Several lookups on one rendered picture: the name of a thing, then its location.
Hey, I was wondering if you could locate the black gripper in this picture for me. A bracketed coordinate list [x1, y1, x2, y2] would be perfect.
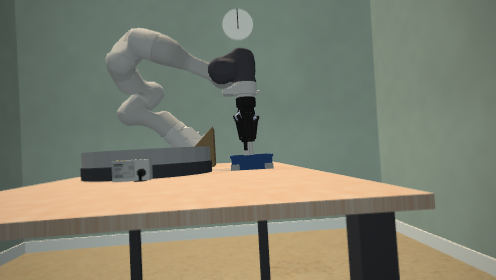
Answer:
[233, 96, 259, 155]

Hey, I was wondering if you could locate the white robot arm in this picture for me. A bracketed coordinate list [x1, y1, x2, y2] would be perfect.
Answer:
[105, 28, 259, 148]

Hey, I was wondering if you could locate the blue crate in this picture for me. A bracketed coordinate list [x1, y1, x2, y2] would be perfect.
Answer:
[230, 153, 274, 171]

